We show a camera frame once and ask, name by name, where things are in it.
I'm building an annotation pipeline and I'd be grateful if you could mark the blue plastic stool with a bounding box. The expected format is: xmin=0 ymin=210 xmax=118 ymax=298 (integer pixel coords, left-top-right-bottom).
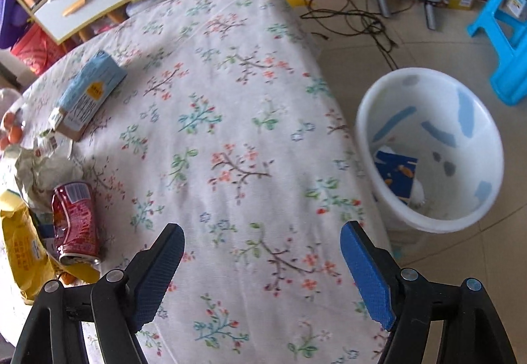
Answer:
xmin=466 ymin=0 xmax=527 ymax=106

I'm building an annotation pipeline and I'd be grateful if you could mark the dark blue printed box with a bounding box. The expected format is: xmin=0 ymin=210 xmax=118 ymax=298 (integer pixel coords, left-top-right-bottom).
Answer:
xmin=374 ymin=148 xmax=418 ymax=206

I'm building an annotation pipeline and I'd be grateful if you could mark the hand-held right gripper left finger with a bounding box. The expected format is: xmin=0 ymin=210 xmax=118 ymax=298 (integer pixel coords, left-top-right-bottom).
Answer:
xmin=10 ymin=223 xmax=186 ymax=364

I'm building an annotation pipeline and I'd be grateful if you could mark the floral tablecloth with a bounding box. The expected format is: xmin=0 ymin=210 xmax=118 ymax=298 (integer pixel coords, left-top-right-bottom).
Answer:
xmin=0 ymin=0 xmax=396 ymax=364

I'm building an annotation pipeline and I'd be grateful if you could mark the white plastic bin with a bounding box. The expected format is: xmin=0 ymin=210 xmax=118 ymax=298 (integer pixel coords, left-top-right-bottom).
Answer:
xmin=356 ymin=68 xmax=505 ymax=234

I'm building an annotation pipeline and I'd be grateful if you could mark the yellow snack bag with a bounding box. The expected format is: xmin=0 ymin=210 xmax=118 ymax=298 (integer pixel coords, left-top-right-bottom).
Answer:
xmin=0 ymin=190 xmax=100 ymax=301

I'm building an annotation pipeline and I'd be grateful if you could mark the clear plastic bowl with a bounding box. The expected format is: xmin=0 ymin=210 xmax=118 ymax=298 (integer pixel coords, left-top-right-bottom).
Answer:
xmin=0 ymin=89 xmax=25 ymax=159

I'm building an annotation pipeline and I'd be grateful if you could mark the white paper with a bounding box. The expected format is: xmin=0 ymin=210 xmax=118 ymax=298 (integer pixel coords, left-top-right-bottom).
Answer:
xmin=15 ymin=148 xmax=85 ymax=210

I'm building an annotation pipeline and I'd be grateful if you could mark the crushed red can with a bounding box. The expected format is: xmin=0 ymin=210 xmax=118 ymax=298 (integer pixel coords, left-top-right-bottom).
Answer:
xmin=51 ymin=182 xmax=101 ymax=266

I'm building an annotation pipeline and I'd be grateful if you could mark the purple cloth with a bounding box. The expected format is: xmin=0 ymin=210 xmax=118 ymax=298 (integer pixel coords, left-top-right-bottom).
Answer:
xmin=0 ymin=0 xmax=21 ymax=49

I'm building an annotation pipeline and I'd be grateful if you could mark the black cable tangle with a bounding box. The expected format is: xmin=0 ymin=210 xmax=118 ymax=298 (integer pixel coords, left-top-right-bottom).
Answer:
xmin=300 ymin=0 xmax=406 ymax=70

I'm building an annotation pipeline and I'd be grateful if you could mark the light blue milk carton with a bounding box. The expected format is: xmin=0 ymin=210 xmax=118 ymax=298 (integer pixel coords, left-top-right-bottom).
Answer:
xmin=49 ymin=50 xmax=127 ymax=142

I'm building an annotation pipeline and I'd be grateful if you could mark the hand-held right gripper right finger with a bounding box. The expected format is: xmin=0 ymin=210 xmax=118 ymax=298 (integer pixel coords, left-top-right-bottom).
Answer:
xmin=340 ymin=221 xmax=517 ymax=364

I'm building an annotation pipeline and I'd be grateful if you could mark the red bag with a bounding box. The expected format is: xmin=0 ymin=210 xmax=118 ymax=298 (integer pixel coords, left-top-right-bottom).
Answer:
xmin=10 ymin=24 xmax=67 ymax=76

